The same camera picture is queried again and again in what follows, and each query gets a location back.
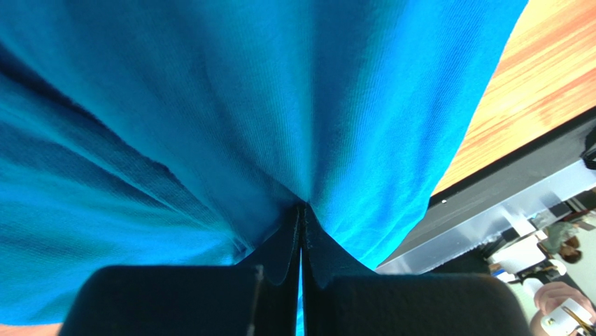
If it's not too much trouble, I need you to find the aluminium frame rail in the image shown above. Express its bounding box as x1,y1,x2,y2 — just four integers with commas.
376,161,595,274

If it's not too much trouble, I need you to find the person in background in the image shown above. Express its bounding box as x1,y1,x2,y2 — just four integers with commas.
528,221,596,336

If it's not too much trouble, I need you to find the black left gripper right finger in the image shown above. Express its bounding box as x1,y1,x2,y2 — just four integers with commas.
301,204,376,335

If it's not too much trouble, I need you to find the blue t shirt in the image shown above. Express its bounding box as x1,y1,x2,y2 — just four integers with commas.
1,1,527,326

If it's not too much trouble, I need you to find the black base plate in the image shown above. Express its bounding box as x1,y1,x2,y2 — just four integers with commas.
384,108,595,263

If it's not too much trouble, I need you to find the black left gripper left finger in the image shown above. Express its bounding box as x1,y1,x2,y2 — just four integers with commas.
239,206,301,335

